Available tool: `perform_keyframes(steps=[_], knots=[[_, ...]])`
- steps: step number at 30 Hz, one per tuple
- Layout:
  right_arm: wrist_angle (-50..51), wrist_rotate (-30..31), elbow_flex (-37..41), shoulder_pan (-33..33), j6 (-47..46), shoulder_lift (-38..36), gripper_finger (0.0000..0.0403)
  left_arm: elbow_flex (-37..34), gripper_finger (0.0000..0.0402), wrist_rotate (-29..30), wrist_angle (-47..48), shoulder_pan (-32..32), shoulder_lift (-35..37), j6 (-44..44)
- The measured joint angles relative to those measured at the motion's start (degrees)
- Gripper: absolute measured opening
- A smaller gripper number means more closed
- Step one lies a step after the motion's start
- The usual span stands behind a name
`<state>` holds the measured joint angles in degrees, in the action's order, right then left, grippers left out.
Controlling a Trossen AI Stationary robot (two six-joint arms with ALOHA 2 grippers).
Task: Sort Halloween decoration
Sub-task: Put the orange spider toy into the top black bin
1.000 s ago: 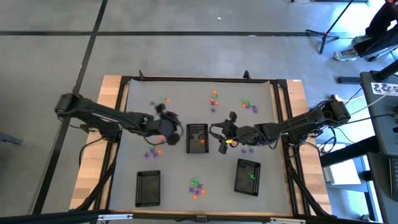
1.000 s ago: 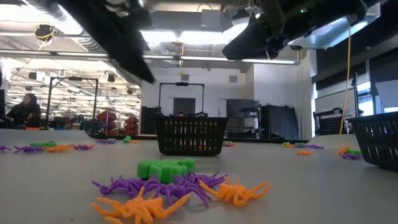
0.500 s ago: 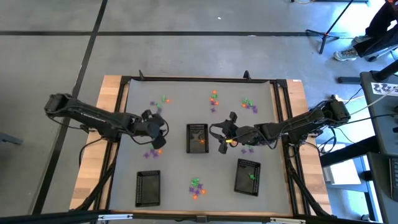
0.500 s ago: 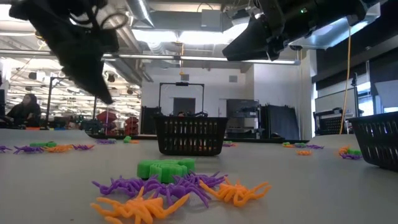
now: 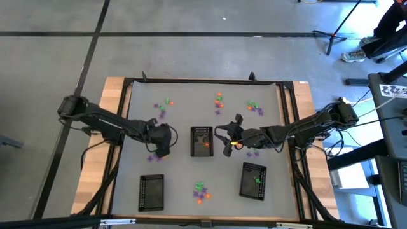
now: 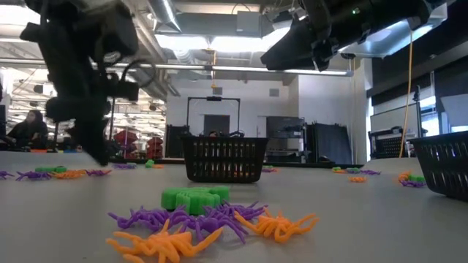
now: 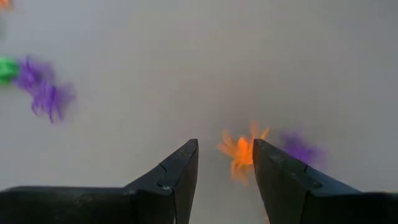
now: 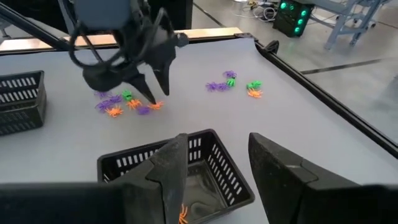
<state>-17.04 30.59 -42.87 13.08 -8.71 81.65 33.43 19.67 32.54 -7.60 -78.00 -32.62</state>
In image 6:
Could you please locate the person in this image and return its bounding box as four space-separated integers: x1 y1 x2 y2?
6 109 50 151

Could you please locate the grey table mat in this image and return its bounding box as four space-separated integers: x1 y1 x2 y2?
0 150 468 263

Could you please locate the black mesh cart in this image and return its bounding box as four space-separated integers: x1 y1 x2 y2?
368 126 404 160

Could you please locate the black slotted plastic basket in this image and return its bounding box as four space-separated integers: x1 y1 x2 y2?
408 130 468 201
180 135 268 183

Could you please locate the grey metal cabinet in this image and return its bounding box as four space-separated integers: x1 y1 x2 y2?
265 115 307 164

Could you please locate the yellow hanging cable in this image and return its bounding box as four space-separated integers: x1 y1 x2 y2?
397 31 415 159

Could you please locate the black fabric panel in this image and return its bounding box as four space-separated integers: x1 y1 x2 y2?
306 121 354 166
165 123 192 159

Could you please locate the red tool cabinet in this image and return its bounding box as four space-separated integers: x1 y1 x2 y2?
146 136 165 160
113 129 140 160

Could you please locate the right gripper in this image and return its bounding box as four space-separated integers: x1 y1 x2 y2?
260 0 370 72

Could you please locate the short yellow hanging cord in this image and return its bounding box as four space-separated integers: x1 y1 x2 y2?
209 50 218 90

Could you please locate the white partition board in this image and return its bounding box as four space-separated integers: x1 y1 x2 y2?
369 103 421 133

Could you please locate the silver ventilation duct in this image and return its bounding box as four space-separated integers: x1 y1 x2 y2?
147 0 183 34

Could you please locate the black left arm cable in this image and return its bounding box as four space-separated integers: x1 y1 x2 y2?
118 57 159 91

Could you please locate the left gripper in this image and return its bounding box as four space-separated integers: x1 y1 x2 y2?
43 58 113 167

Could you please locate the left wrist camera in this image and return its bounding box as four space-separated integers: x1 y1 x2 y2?
105 72 140 102

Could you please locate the dark door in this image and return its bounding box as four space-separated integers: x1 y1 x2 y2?
203 114 231 137

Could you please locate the black aluminium table frame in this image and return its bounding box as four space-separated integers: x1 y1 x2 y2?
108 156 366 169

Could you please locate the long grey ceiling pipe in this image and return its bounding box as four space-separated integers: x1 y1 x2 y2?
0 57 355 77

